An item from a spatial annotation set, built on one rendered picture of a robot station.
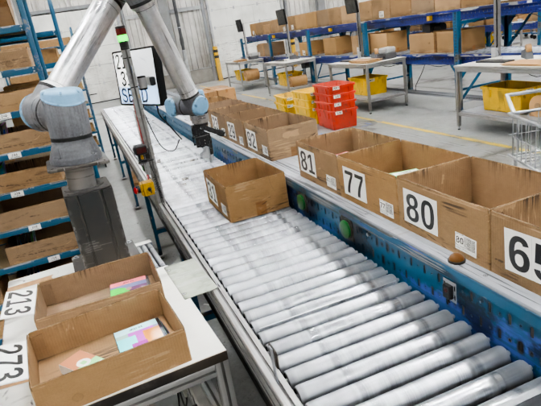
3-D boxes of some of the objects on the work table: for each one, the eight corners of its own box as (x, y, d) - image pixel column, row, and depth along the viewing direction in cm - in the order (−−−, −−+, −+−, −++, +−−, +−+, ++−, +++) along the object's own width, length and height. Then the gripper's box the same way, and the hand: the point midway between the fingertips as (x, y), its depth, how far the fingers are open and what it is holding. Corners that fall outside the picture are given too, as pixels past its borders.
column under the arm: (76, 282, 193) (51, 201, 182) (72, 259, 216) (49, 186, 205) (144, 261, 202) (124, 183, 191) (132, 242, 225) (113, 170, 214)
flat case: (112, 313, 162) (110, 309, 161) (110, 288, 179) (109, 284, 179) (154, 301, 165) (153, 296, 165) (148, 278, 183) (147, 274, 182)
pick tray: (45, 308, 176) (36, 283, 173) (154, 275, 188) (148, 250, 185) (43, 350, 151) (32, 321, 148) (168, 308, 163) (162, 280, 160)
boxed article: (83, 360, 142) (80, 349, 141) (113, 371, 134) (110, 360, 133) (62, 375, 136) (58, 364, 135) (92, 388, 129) (88, 377, 128)
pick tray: (36, 363, 145) (25, 333, 142) (165, 315, 159) (158, 287, 156) (41, 423, 120) (28, 389, 117) (193, 360, 135) (185, 328, 131)
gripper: (189, 124, 260) (197, 163, 267) (193, 126, 252) (201, 167, 259) (204, 120, 263) (212, 159, 270) (209, 122, 255) (217, 163, 262)
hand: (212, 159), depth 265 cm, fingers closed
